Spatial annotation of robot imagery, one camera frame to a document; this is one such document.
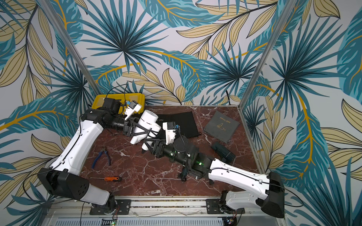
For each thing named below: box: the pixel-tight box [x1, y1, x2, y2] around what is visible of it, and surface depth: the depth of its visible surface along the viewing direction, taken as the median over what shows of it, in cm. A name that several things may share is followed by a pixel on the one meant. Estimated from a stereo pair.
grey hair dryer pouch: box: [204, 110, 241, 144], surface depth 109 cm
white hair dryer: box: [130, 109, 162, 151], surface depth 61 cm
